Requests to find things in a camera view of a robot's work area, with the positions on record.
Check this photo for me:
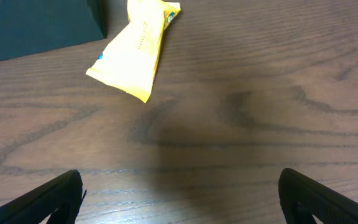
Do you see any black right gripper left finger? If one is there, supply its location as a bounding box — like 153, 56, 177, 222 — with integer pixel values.
0, 170, 86, 224

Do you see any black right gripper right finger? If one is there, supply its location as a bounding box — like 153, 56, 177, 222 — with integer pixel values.
278, 168, 358, 224

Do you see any small yellow wrapped snack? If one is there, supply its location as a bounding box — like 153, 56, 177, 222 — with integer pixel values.
86, 0, 181, 103

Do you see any dark green open box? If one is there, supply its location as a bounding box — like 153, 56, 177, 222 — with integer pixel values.
0, 0, 106, 61

